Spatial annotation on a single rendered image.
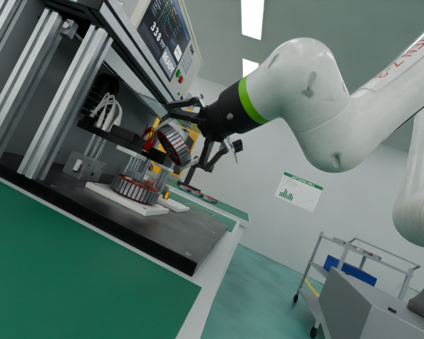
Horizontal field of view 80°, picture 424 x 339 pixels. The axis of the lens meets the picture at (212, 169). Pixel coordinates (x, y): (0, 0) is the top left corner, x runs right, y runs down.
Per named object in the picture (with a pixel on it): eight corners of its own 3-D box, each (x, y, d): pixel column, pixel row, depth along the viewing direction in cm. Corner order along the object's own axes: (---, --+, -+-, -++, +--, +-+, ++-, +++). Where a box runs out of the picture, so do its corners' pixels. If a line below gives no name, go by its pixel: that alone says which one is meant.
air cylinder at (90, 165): (97, 182, 66) (107, 163, 66) (79, 179, 58) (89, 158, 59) (81, 175, 67) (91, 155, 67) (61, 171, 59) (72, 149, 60)
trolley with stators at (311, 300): (338, 323, 312) (368, 246, 319) (381, 379, 213) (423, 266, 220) (291, 299, 322) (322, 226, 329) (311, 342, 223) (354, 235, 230)
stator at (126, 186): (159, 205, 65) (165, 192, 65) (146, 207, 54) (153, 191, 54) (121, 187, 66) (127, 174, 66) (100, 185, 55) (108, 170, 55)
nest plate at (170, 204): (188, 210, 90) (190, 207, 90) (177, 212, 75) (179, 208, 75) (151, 194, 92) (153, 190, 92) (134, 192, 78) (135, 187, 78)
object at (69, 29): (168, 130, 107) (171, 124, 107) (64, 33, 46) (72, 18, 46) (165, 128, 107) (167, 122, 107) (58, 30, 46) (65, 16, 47)
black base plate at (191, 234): (226, 231, 99) (228, 225, 99) (191, 277, 36) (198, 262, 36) (124, 182, 107) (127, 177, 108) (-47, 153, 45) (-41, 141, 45)
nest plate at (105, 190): (167, 213, 66) (169, 209, 66) (145, 216, 51) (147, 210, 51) (119, 190, 69) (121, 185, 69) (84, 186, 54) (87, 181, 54)
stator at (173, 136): (184, 168, 60) (197, 160, 61) (159, 127, 58) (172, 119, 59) (175, 168, 71) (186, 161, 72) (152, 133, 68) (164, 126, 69)
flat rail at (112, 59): (182, 139, 106) (185, 133, 106) (95, 52, 45) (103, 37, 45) (180, 138, 106) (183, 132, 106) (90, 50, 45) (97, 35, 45)
